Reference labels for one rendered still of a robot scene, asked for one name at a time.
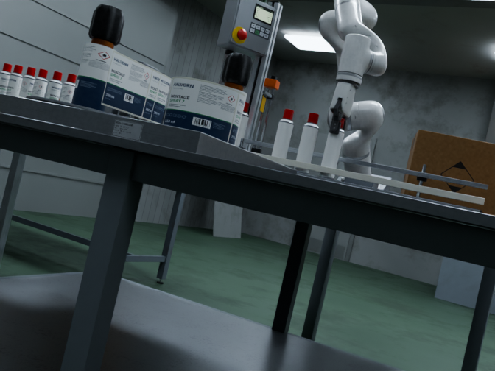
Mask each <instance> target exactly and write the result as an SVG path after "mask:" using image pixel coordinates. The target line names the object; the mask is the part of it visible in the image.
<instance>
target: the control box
mask: <svg viewBox="0 0 495 371"><path fill-rule="evenodd" d="M256 4H260V5H261V6H263V7H266V8H268V9H270V10H273V11H274V15H273V21H272V24H271V26H270V25H268V24H265V23H263V22H260V21H258V20H256V19H254V18H253V14H254V10H255V7H256ZM276 10H277V9H276V8H274V7H271V6H270V5H268V4H265V3H263V2H261V1H258V0H227V1H226V5H225V11H224V14H223V18H222V23H221V27H220V33H219V37H218V40H217V46H219V47H222V48H224V49H227V50H231V51H233V52H237V53H242V54H246V55H247V56H249V57H251V58H252V59H255V57H256V56H258V57H264V56H266V54H267V49H268V45H269V42H270V36H271V32H272V29H273V23H274V20H275V14H276ZM251 22H253V23H255V24H258V25H260V26H262V27H265V28H267V29H270V36H269V40H267V39H264V38H261V37H259V36H257V35H254V34H252V33H250V32H249V29H250V24H251ZM240 29H244V30H245V31H246V32H247V38H246V39H245V40H240V39H238V37H237V32H238V31H239V30H240Z"/></svg>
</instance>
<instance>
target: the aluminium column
mask: <svg viewBox="0 0 495 371"><path fill-rule="evenodd" d="M268 5H270V6H271V7H274V8H276V9H277V10H276V14H275V20H274V23H273V29H272V32H271V36H270V42H269V45H268V49H267V54H266V56H264V57H258V56H256V57H255V61H254V64H253V70H252V74H251V77H250V83H249V86H248V90H247V97H246V101H245V102H247V103H249V108H248V112H247V114H248V115H249V119H248V123H247V129H246V132H245V139H249V140H252V139H253V133H254V130H255V126H256V120H257V117H258V113H259V108H260V104H261V98H262V94H263V93H262V92H263V90H264V81H265V78H267V72H268V69H269V65H270V60H271V56H272V53H273V47H274V43H275V37H276V34H277V31H278V25H279V21H280V17H281V12H282V8H283V6H282V4H281V3H280V2H279V1H268ZM250 146H251V144H246V143H244V144H243V148H246V150H247V151H250Z"/></svg>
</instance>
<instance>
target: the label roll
mask: <svg viewBox="0 0 495 371"><path fill-rule="evenodd" d="M244 101H245V95H244V94H243V93H242V92H240V91H238V90H235V89H233V88H229V87H228V86H225V85H221V84H218V83H215V82H210V81H206V80H203V79H196V78H191V77H172V79H171V82H170V86H169V92H168V95H167V98H166V104H165V108H164V114H163V117H162V120H161V124H164V125H169V126H173V127H179V128H184V129H188V130H195V131H199V132H202V133H205V134H207V135H210V136H213V137H215V138H218V139H220V140H222V141H225V142H227V143H230V144H233V145H234V144H235V140H236V134H237V130H238V127H239V121H240V118H241V115H242V108H243V105H244Z"/></svg>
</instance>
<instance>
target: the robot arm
mask: <svg viewBox="0 0 495 371"><path fill-rule="evenodd" d="M376 22H377V12H376V10H375V9H374V7H373V6H372V5H371V4H370V3H369V2H367V1H366V0H334V10H329V11H327V12H325V13H324V14H322V15H321V17H320V19H319V23H318V29H319V32H320V35H321V36H322V37H323V39H324V40H325V41H326V42H327V43H328V44H329V45H330V46H331V47H332V48H333V50H334V51H335V53H336V56H337V76H336V82H337V83H336V84H337V87H336V89H335V92H334V95H333V99H332V102H331V106H330V108H329V111H328V115H327V123H328V126H329V128H330V129H329V132H330V133H332V134H337V135H338V134H339V132H340V126H341V119H342V118H344V119H345V121H344V125H343V131H344V132H349V131H356V130H357V131H356V132H355V133H353V134H351V135H350V136H348V137H347V138H345V139H344V140H343V143H342V154H343V158H349V159H354V160H360V161H365V162H369V163H370V162H371V153H370V142H371V139H372V137H373V136H374V135H375V134H376V132H377V131H378V130H379V128H380V127H381V125H382V123H383V121H384V117H385V113H384V109H383V107H382V106H381V105H380V104H379V103H378V102H376V101H361V102H354V96H355V90H356V89H358V88H359V86H360V85H361V83H362V77H363V74H369V75H371V76H376V77H377V76H381V75H383V73H385V71H386V68H387V55H386V51H385V47H384V45H383V43H382V41H381V40H380V39H379V37H378V36H377V35H376V34H375V33H374V32H372V31H371V29H373V28H374V27H375V25H376ZM343 170H344V171H348V172H355V173H359V174H366V175H370V176H371V167H367V166H361V165H356V164H352V163H345V162H343Z"/></svg>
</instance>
